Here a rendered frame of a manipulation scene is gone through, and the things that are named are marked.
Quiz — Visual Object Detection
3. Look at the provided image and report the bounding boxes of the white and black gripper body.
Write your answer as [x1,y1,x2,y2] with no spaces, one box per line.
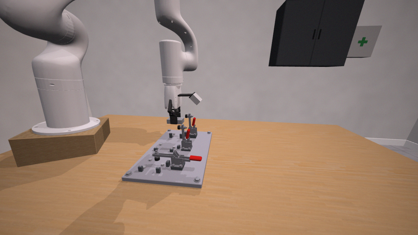
[164,84,182,109]

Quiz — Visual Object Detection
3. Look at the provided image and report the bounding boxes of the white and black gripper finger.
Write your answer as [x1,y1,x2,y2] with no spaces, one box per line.
[176,107,181,117]
[168,100,178,124]

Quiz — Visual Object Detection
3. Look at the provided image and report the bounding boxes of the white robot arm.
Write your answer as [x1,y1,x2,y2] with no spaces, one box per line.
[0,0,198,135]

